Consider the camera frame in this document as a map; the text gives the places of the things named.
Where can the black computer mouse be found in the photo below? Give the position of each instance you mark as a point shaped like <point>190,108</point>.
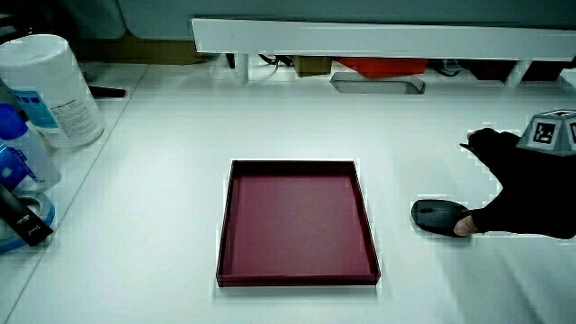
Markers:
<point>435,217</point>

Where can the person's right hand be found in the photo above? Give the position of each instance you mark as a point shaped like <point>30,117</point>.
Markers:
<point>531,193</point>

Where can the orange box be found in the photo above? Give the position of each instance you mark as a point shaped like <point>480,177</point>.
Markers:
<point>382,65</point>

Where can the black flat device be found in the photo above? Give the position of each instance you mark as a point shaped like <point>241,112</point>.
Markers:
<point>20,217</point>

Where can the maroon shallow tray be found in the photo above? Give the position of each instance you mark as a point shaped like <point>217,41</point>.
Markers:
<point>297,225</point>

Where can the white desk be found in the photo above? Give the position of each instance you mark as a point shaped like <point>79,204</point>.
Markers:
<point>180,135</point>

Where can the blue tape roll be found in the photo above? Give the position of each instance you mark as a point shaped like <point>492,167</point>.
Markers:
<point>45,208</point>

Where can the white desk shelf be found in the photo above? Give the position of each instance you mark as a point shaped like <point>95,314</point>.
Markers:
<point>382,39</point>

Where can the blue and white bottle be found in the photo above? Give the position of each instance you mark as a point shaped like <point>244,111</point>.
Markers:
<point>18,153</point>

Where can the brown cardboard box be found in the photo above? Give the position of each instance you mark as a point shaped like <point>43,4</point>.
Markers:
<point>311,65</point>

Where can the white wipes canister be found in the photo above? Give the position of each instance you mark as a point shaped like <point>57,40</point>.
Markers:
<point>49,85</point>

